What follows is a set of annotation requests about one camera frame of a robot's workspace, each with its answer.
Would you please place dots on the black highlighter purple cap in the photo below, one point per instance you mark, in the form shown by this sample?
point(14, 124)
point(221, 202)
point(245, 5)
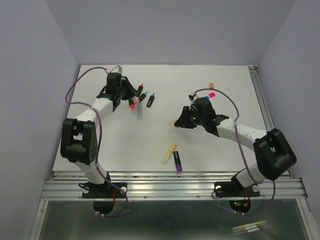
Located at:
point(177, 161)

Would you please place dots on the aluminium rail frame front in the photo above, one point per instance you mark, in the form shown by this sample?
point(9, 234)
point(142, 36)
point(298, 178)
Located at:
point(141, 186)

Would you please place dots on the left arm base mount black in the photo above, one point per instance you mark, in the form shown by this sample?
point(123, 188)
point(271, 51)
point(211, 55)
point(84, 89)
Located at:
point(108, 200)

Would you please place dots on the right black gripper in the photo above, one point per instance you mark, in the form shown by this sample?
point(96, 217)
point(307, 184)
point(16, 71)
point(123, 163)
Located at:
point(182, 122)

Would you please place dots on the black highlighter blue cap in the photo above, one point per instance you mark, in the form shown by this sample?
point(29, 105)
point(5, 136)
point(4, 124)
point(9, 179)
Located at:
point(150, 100)

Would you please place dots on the aluminium rail right side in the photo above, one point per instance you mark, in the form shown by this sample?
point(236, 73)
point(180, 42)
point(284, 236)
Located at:
point(265, 100)

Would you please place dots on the black highlighter green cap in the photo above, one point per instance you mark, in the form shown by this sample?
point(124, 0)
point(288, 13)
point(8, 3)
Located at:
point(142, 96)

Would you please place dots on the black highlighter orange cap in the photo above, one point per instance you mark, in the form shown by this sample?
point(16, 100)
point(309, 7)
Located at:
point(131, 103)

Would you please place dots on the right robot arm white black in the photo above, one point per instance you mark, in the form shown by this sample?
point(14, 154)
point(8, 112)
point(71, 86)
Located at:
point(243, 136)

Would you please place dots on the pens on lower shelf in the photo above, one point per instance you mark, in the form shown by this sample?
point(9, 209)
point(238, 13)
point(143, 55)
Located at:
point(250, 227)

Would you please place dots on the pink pen cap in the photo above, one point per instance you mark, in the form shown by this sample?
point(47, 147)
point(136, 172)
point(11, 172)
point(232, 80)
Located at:
point(212, 95)

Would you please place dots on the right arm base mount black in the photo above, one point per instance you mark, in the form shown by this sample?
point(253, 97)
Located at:
point(233, 189)

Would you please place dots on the black highlighter pink tip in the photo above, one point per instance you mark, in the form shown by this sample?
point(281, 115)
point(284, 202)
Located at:
point(139, 90)

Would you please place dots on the pastel green highlighter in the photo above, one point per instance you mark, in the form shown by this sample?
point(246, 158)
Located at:
point(139, 114)

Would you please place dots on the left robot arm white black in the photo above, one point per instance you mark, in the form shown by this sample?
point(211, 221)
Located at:
point(81, 136)

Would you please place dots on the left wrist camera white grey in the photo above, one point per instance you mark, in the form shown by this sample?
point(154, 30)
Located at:
point(116, 69)

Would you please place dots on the pastel purple highlighter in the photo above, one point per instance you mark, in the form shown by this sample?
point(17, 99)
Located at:
point(135, 106)

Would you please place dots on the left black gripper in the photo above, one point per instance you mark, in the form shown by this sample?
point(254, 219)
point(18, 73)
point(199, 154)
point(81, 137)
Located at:
point(132, 91)

